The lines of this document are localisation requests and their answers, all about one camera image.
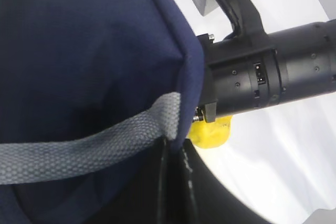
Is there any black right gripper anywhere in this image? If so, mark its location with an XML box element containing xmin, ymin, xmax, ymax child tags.
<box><xmin>195</xmin><ymin>0</ymin><xmax>280</xmax><ymax>123</ymax></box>

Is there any navy blue lunch bag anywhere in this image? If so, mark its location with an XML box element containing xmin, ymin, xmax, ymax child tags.
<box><xmin>1</xmin><ymin>0</ymin><xmax>204</xmax><ymax>223</ymax></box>

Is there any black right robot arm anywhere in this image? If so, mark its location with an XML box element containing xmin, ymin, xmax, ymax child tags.
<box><xmin>192</xmin><ymin>0</ymin><xmax>335</xmax><ymax>123</ymax></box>

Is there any yellow pear-shaped fruit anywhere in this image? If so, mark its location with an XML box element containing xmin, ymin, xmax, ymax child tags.
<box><xmin>187</xmin><ymin>115</ymin><xmax>233</xmax><ymax>149</ymax></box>

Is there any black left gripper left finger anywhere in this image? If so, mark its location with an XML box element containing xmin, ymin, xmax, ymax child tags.
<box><xmin>110</xmin><ymin>137</ymin><xmax>167</xmax><ymax>223</ymax></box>

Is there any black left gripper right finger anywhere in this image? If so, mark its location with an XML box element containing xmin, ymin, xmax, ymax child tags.
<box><xmin>182</xmin><ymin>139</ymin><xmax>269</xmax><ymax>223</ymax></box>

